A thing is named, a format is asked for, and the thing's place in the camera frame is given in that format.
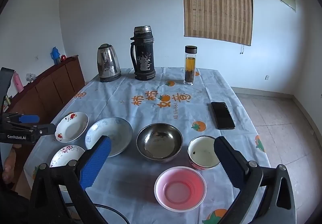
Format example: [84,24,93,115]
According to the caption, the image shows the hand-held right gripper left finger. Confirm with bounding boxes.
[28,135,112,224]

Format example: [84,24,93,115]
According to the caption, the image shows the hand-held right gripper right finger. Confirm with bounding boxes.
[213,136,296,224]

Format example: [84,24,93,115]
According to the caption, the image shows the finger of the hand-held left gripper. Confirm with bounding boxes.
[11,123,56,138]
[1,112,40,124]

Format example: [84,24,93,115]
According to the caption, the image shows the white enamel bowl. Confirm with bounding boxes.
[188,136,222,171]

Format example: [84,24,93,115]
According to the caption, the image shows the white plate with red flowers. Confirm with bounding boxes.
[55,112,89,143]

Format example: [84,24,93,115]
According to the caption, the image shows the white plate with pink flowers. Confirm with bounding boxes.
[50,145,86,192]

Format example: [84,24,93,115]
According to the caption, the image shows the white plate with blue pattern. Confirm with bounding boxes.
[85,117,133,158]

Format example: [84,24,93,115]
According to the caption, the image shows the pink plastic bowl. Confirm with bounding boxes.
[154,166,207,212]

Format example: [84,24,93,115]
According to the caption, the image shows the stainless steel bowl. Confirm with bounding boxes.
[136,123,183,163]

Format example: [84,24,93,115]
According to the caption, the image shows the person's left hand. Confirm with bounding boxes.
[2,144,23,185]

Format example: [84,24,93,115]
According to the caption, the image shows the brown wooden cabinet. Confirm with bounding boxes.
[5,55,86,199]

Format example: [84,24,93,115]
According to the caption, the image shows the pink bottle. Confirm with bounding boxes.
[12,71,24,93]

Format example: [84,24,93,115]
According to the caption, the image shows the black smartphone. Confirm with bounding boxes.
[207,102,236,130]

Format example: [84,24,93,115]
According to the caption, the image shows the light blue printed tablecloth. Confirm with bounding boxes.
[24,67,271,224]

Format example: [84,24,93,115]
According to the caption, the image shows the blue toy bottle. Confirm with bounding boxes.
[51,47,61,65]

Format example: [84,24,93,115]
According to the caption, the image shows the person's dark clothing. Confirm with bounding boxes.
[0,184,33,224]

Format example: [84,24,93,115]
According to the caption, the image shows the stainless steel electric kettle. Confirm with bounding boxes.
[97,43,122,83]

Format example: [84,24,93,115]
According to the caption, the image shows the glass tea bottle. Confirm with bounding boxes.
[184,45,198,86]

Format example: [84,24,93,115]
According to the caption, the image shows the black worn thermos flask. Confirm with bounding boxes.
[130,26,156,81]

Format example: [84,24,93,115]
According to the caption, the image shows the bamboo window blind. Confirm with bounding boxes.
[182,0,253,46]

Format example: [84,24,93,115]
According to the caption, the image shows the black cable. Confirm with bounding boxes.
[94,202,131,224]

